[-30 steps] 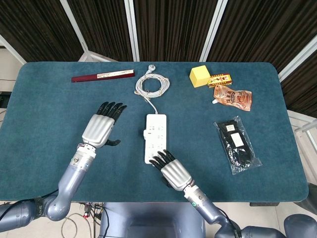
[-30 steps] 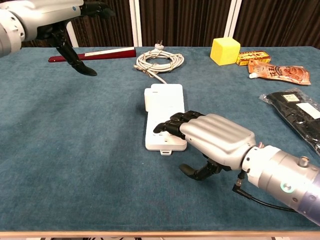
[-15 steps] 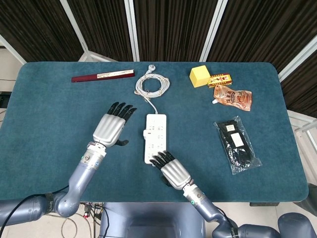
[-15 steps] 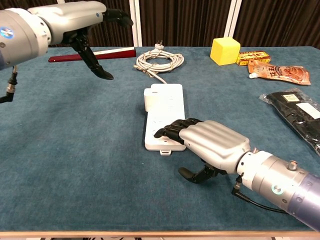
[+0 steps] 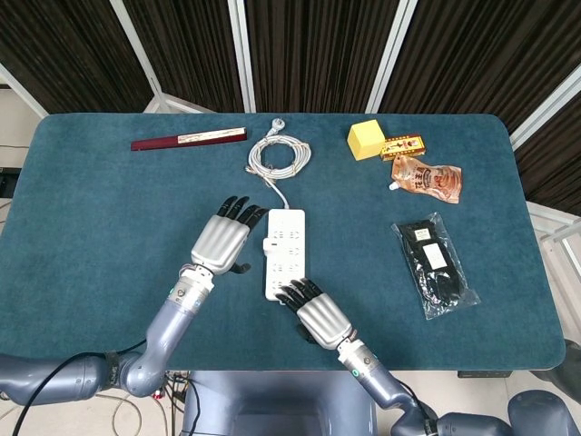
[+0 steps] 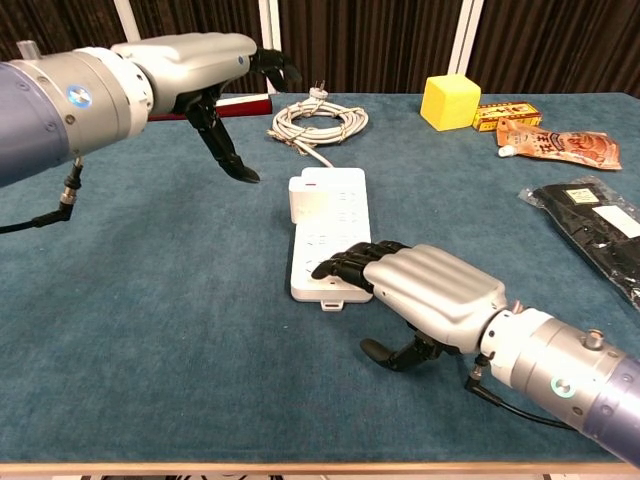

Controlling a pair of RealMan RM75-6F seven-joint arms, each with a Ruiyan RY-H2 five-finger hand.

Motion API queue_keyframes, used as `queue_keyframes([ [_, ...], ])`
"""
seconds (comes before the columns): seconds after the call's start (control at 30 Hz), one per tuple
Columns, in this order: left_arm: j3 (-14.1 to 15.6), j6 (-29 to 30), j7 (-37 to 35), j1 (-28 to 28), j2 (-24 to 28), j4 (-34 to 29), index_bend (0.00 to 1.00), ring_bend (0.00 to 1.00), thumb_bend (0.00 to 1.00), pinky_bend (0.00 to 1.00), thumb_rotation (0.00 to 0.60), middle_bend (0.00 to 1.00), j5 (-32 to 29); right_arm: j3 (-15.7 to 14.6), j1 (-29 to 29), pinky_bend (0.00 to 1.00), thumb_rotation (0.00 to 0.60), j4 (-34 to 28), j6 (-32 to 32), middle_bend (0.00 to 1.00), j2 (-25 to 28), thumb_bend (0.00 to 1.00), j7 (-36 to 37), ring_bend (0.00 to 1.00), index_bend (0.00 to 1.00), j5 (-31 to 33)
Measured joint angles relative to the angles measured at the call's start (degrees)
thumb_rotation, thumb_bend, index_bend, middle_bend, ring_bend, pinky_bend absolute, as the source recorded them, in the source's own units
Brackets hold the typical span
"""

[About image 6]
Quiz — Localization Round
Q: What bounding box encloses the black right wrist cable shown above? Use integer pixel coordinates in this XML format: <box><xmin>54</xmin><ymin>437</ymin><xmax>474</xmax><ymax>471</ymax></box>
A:
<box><xmin>464</xmin><ymin>352</ymin><xmax>576</xmax><ymax>431</ymax></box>

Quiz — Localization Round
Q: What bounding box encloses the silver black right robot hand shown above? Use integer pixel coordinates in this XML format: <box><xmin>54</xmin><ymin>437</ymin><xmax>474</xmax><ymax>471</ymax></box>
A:
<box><xmin>309</xmin><ymin>240</ymin><xmax>510</xmax><ymax>373</ymax></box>

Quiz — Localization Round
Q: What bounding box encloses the yellow foam cube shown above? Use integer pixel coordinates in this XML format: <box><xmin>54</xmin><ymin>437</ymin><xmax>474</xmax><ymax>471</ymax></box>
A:
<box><xmin>419</xmin><ymin>74</ymin><xmax>482</xmax><ymax>133</ymax></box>

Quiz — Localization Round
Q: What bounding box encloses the white partition frame post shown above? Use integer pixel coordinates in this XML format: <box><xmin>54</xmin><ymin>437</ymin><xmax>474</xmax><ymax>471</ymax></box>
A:
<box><xmin>113</xmin><ymin>0</ymin><xmax>142</xmax><ymax>42</ymax></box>
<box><xmin>258</xmin><ymin>0</ymin><xmax>285</xmax><ymax>95</ymax></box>
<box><xmin>447</xmin><ymin>0</ymin><xmax>485</xmax><ymax>76</ymax></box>

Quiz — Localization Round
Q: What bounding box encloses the teal table mat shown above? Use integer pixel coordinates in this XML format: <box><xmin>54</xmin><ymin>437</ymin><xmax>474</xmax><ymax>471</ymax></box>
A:
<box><xmin>0</xmin><ymin>92</ymin><xmax>640</xmax><ymax>464</ymax></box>

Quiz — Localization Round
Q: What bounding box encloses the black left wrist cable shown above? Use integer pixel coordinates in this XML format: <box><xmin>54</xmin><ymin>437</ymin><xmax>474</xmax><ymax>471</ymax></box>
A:
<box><xmin>0</xmin><ymin>157</ymin><xmax>85</xmax><ymax>235</ymax></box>

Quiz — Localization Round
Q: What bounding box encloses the coiled white power cord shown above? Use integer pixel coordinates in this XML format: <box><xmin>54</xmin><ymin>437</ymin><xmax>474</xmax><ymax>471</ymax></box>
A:
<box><xmin>267</xmin><ymin>79</ymin><xmax>370</xmax><ymax>171</ymax></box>

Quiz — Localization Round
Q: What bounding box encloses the black item in clear bag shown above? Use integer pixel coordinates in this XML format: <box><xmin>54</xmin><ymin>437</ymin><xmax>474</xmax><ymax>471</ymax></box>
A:
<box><xmin>517</xmin><ymin>174</ymin><xmax>640</xmax><ymax>315</ymax></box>

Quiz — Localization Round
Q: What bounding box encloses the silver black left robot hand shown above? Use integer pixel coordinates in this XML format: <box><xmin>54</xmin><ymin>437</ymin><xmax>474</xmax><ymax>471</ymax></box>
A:
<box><xmin>110</xmin><ymin>32</ymin><xmax>303</xmax><ymax>184</ymax></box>

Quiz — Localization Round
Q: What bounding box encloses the white charger plug adapter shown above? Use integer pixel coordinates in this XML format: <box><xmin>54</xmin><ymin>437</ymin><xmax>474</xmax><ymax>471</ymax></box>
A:
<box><xmin>287</xmin><ymin>175</ymin><xmax>324</xmax><ymax>225</ymax></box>

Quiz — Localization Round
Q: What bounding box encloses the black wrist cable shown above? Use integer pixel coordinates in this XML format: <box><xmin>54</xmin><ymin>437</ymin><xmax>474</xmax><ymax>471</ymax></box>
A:
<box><xmin>0</xmin><ymin>157</ymin><xmax>85</xmax><ymax>235</ymax></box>
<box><xmin>464</xmin><ymin>352</ymin><xmax>576</xmax><ymax>431</ymax></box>

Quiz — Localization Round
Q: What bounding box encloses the yellow red small carton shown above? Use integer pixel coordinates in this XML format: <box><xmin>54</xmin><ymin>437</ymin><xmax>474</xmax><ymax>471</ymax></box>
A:
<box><xmin>472</xmin><ymin>101</ymin><xmax>544</xmax><ymax>132</ymax></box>

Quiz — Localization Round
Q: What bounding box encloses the orange spout sauce pouch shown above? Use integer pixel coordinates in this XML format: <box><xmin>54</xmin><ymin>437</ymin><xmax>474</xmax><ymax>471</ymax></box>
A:
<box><xmin>495</xmin><ymin>117</ymin><xmax>623</xmax><ymax>172</ymax></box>

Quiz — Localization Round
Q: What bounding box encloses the dark red folded fan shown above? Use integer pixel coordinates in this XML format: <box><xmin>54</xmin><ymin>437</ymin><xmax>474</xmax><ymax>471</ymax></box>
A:
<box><xmin>148</xmin><ymin>94</ymin><xmax>274</xmax><ymax>124</ymax></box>

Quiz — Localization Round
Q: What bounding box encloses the white power strip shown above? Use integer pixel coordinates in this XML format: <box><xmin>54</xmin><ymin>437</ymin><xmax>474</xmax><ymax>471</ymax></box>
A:
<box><xmin>288</xmin><ymin>167</ymin><xmax>374</xmax><ymax>312</ymax></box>

